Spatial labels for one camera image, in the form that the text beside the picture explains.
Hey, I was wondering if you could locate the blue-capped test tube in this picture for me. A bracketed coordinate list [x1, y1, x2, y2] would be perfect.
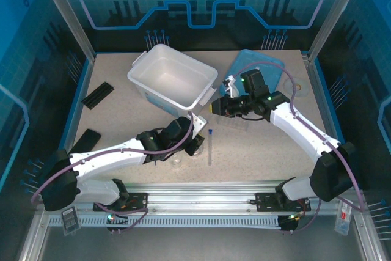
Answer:
[208, 128, 214, 166]

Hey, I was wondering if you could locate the blue plastic bin lid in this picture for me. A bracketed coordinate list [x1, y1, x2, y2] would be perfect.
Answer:
[227, 48, 285, 103]

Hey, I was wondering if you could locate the white plastic storage bin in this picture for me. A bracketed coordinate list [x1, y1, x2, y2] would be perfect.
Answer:
[126, 43, 219, 123]

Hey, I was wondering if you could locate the clear test tube rack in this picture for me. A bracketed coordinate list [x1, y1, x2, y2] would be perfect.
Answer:
[213, 114, 249, 133]

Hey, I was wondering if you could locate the clear round disc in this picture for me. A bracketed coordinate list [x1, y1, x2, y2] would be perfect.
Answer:
[283, 76, 310, 95]

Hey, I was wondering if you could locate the black flat box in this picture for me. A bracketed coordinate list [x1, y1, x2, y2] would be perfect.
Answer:
[70, 128, 102, 155]

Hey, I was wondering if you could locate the black ridged bar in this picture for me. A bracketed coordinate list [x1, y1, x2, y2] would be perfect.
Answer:
[81, 81, 115, 111]

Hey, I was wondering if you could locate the black device in clear case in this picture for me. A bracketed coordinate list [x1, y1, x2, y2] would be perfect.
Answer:
[60, 205, 82, 236]

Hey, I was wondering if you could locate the clear case with red label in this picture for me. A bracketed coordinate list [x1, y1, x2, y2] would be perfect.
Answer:
[334, 198, 354, 236]

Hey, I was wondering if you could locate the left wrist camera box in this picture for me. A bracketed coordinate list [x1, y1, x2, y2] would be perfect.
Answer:
[189, 114, 208, 136]

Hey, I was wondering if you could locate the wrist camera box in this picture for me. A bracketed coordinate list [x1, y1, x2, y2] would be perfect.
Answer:
[189, 114, 208, 136]
[222, 75, 238, 97]

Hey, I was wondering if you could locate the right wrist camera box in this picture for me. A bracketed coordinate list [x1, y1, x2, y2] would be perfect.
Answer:
[222, 75, 238, 97]

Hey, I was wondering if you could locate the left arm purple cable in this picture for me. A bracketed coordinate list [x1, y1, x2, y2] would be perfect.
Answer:
[30, 111, 196, 235]

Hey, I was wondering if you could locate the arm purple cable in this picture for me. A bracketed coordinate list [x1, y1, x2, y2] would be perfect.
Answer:
[225, 61, 367, 235]
[30, 111, 196, 235]

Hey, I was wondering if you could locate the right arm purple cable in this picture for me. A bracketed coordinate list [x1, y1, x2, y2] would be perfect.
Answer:
[225, 61, 367, 235]

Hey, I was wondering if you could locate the aluminium front rail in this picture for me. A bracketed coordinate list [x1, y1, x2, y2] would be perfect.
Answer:
[36, 181, 367, 216]

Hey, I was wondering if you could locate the aluminium side rail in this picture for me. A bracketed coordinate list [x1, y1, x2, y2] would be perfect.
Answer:
[301, 53, 349, 188]

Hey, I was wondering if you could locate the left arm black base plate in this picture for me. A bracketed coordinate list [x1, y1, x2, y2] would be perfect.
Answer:
[93, 192, 149, 213]

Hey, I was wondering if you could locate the white slotted cable duct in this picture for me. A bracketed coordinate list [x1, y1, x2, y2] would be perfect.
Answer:
[48, 214, 281, 229]

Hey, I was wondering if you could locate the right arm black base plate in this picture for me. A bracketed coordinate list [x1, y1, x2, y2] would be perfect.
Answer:
[255, 192, 311, 213]

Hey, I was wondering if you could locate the aluminium frame post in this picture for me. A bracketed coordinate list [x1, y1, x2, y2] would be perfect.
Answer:
[32, 0, 98, 62]
[308, 0, 369, 62]

